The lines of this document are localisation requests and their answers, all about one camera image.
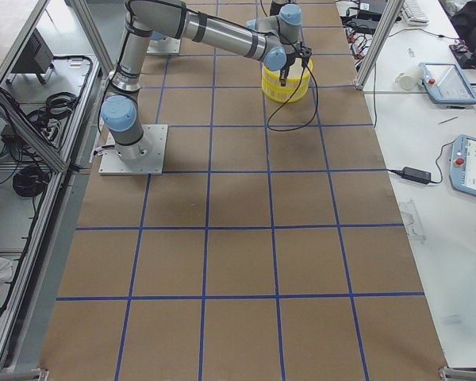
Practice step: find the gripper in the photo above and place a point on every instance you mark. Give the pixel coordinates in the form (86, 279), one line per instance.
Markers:
(288, 63)

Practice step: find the yellow steamer layer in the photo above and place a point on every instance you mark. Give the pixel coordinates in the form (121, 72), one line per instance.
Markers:
(295, 71)
(293, 91)

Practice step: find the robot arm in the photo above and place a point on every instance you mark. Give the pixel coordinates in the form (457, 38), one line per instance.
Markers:
(157, 27)
(284, 21)

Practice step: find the far teach pendant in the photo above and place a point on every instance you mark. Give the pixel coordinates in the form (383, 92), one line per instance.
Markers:
(447, 85)

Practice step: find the teach pendant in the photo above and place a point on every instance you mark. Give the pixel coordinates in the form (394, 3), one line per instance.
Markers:
(447, 85)
(462, 170)

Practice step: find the black power adapter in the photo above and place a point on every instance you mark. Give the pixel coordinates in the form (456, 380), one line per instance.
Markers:
(416, 175)

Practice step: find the clear plastic holder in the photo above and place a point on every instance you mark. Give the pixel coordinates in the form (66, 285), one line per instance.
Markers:
(411, 221)

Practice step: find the near teach pendant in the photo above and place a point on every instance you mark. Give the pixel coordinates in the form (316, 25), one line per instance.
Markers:
(462, 170)

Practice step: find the black electronics box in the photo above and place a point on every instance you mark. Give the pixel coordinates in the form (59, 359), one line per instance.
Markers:
(35, 58)

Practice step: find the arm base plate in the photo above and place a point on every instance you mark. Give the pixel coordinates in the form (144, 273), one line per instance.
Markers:
(161, 45)
(142, 158)

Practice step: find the aluminium frame post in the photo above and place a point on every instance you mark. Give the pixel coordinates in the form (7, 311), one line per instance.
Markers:
(385, 25)

